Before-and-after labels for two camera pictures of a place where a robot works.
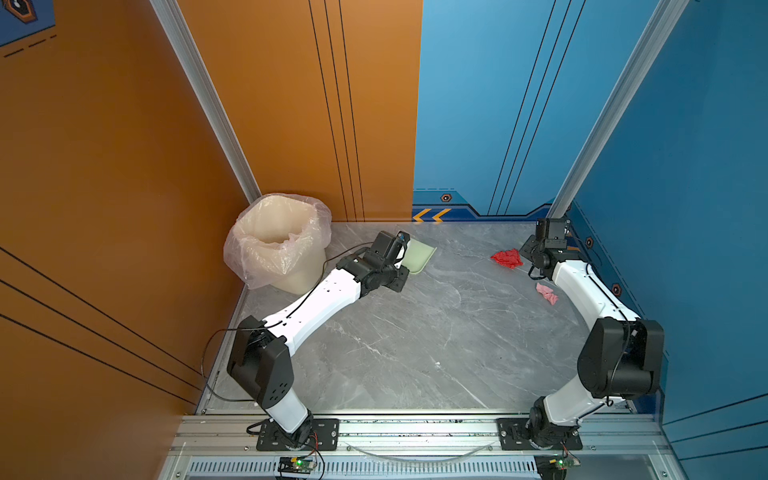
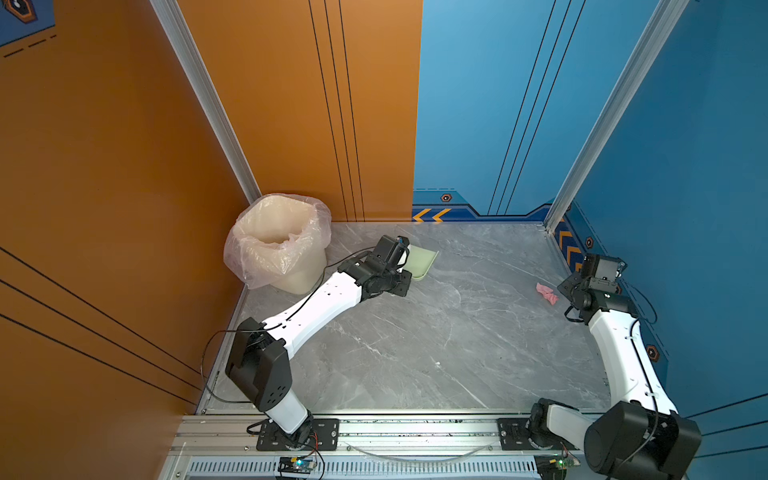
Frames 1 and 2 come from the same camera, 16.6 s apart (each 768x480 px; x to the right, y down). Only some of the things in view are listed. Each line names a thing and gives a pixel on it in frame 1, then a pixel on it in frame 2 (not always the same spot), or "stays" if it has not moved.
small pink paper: (547, 293) stays
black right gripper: (525, 250) → (568, 283)
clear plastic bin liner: (274, 235) stays
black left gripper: (403, 274) stays
